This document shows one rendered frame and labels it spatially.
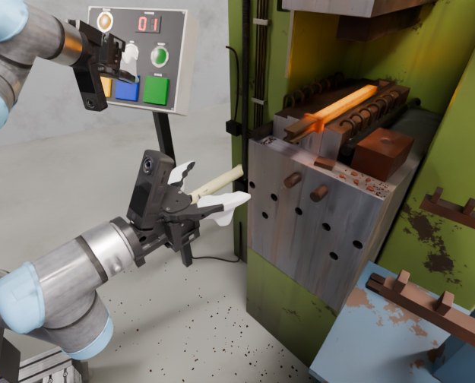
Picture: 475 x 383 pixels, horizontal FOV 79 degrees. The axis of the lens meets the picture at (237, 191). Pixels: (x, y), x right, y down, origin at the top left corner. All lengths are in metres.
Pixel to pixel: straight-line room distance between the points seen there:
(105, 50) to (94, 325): 0.53
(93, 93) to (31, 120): 2.59
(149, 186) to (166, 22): 0.62
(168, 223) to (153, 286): 1.18
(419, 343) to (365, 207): 0.27
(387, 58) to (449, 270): 0.68
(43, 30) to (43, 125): 2.70
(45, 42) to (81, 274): 0.39
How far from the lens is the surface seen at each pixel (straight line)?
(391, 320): 0.70
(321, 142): 0.75
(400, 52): 1.14
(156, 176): 0.42
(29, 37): 0.61
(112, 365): 1.49
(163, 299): 1.57
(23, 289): 0.42
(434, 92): 1.14
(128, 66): 0.79
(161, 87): 0.91
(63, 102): 3.21
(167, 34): 0.95
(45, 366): 1.32
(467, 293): 1.02
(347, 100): 0.86
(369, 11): 0.65
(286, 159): 0.75
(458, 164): 0.81
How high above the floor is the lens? 1.30
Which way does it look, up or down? 38 degrees down
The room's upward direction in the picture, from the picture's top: 1 degrees counter-clockwise
